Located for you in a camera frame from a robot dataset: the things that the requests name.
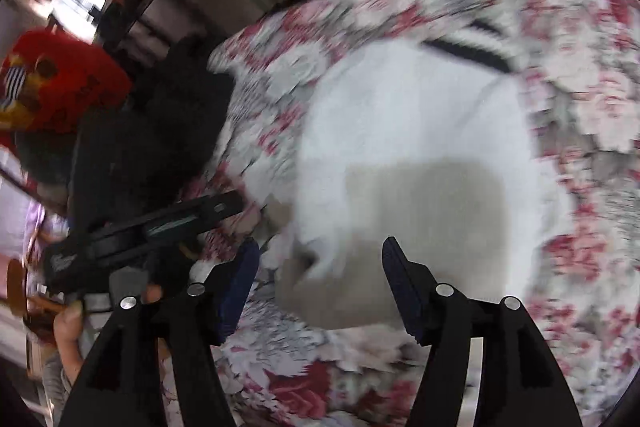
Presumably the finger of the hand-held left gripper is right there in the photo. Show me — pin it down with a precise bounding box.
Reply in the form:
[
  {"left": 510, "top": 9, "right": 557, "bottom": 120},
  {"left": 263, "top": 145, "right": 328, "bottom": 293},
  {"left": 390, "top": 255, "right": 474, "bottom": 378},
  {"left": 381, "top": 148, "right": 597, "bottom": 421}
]
[{"left": 197, "top": 190, "right": 246, "bottom": 228}]

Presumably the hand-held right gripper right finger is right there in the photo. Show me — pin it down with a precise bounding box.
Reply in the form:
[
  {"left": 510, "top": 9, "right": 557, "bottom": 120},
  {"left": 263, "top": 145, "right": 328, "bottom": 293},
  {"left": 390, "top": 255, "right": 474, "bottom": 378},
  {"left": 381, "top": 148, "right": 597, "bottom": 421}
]
[{"left": 381, "top": 236, "right": 583, "bottom": 427}]

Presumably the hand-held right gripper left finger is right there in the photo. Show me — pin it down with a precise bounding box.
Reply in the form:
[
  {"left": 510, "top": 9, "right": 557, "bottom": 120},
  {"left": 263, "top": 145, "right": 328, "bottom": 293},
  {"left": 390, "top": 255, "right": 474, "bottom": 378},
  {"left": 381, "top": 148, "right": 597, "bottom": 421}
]
[{"left": 59, "top": 238, "right": 261, "bottom": 427}]

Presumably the white sock with grey heel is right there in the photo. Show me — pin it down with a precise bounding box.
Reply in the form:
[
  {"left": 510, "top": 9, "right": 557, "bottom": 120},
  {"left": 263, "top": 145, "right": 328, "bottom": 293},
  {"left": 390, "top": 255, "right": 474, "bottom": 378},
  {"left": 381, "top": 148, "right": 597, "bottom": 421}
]
[{"left": 250, "top": 19, "right": 576, "bottom": 333}]

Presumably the person's left hand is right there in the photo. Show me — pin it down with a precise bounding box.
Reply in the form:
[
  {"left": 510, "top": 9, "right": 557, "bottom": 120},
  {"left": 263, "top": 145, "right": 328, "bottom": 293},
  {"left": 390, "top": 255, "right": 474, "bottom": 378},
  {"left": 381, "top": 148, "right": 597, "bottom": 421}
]
[{"left": 52, "top": 284, "right": 164, "bottom": 377}]

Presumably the black cloth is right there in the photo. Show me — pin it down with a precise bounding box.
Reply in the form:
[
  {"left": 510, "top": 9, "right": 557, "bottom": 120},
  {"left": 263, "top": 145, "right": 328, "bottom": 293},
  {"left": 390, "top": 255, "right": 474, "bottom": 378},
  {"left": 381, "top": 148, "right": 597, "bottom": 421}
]
[{"left": 15, "top": 37, "right": 237, "bottom": 235}]

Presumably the brown wooden object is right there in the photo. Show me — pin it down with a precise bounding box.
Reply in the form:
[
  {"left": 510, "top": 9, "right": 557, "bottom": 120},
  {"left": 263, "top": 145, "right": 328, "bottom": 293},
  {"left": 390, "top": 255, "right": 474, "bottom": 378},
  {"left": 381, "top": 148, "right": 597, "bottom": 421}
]
[{"left": 6, "top": 257, "right": 63, "bottom": 345}]

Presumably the red cloth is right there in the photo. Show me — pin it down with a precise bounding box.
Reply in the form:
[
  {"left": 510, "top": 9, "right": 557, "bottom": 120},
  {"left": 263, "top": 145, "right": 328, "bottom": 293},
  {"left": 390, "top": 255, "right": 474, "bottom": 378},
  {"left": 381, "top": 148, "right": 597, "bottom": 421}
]
[{"left": 0, "top": 29, "right": 134, "bottom": 148}]

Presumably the red floral blanket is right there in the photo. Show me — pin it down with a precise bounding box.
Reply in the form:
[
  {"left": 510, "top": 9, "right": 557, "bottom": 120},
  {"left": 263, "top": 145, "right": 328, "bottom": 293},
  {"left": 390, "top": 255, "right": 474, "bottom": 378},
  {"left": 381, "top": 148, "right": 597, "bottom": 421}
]
[{"left": 165, "top": 0, "right": 640, "bottom": 427}]

